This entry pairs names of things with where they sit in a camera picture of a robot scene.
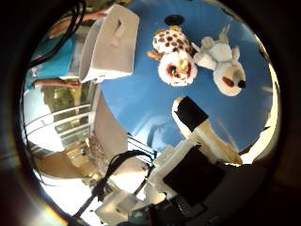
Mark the white rectangular container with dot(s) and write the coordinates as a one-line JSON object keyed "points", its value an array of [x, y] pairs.
{"points": [[113, 47]]}

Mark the white-framed glass window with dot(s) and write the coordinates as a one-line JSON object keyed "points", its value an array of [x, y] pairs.
{"points": [[69, 121]]}

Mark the blue ribbed metal block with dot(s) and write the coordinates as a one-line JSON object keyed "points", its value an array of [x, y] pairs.
{"points": [[141, 146]]}

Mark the black looped wiring harness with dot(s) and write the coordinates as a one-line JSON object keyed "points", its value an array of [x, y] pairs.
{"points": [[114, 163]]}

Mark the spotted owl plush toy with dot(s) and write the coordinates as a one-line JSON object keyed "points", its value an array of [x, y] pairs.
{"points": [[175, 59]]}

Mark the white dog plush toy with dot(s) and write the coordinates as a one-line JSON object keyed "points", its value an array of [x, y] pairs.
{"points": [[222, 62]]}

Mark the black round disc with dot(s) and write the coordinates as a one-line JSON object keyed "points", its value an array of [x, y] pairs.
{"points": [[174, 19]]}

